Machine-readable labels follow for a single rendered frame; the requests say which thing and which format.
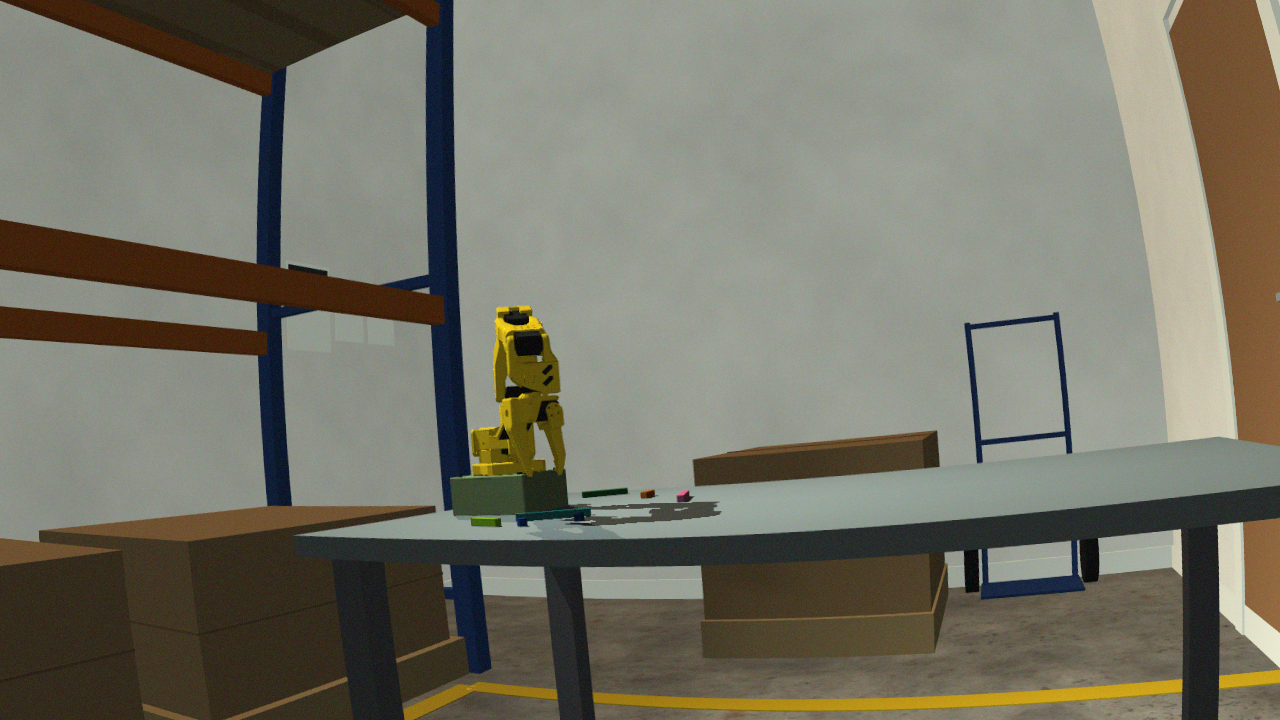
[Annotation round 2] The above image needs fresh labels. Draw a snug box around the turquoise rod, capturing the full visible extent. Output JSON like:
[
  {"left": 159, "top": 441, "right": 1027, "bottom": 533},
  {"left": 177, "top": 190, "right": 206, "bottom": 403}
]
[{"left": 515, "top": 509, "right": 591, "bottom": 521}]

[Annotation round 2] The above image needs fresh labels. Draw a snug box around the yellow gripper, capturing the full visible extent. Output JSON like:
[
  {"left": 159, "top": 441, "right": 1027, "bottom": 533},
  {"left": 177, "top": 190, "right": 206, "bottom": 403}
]
[{"left": 497, "top": 392, "right": 566, "bottom": 477}]

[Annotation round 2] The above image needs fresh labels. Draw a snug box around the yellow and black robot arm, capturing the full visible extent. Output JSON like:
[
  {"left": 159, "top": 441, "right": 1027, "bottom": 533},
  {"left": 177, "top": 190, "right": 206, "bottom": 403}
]
[{"left": 472, "top": 306, "right": 561, "bottom": 477}]

